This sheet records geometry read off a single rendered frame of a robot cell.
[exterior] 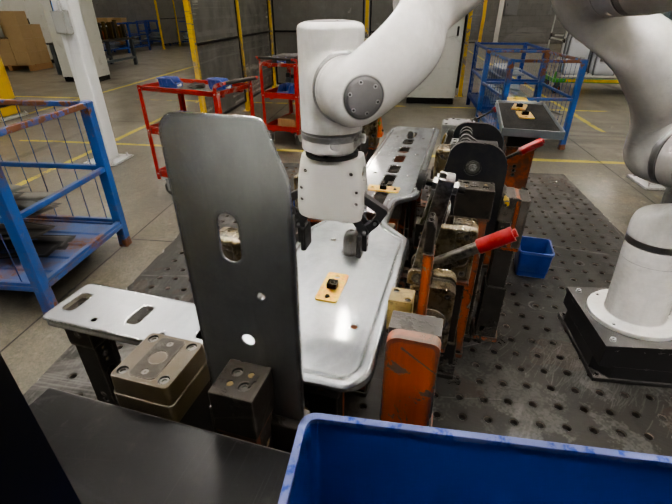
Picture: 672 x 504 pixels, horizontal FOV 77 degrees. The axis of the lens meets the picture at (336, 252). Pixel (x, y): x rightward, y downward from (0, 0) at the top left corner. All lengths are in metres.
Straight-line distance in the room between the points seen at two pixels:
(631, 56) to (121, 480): 0.88
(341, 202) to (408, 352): 0.33
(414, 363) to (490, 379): 0.70
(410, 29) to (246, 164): 0.25
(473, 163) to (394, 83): 0.42
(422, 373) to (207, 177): 0.24
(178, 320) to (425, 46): 0.50
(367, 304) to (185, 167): 0.40
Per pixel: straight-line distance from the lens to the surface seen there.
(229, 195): 0.37
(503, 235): 0.62
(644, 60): 0.85
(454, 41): 7.65
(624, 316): 1.13
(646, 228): 1.04
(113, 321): 0.73
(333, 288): 0.71
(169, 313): 0.71
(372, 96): 0.49
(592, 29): 0.85
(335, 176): 0.60
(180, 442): 0.49
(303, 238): 0.67
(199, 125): 0.37
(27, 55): 14.19
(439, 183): 0.58
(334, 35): 0.55
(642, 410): 1.11
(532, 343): 1.16
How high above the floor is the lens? 1.41
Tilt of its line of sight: 30 degrees down
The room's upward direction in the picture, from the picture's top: straight up
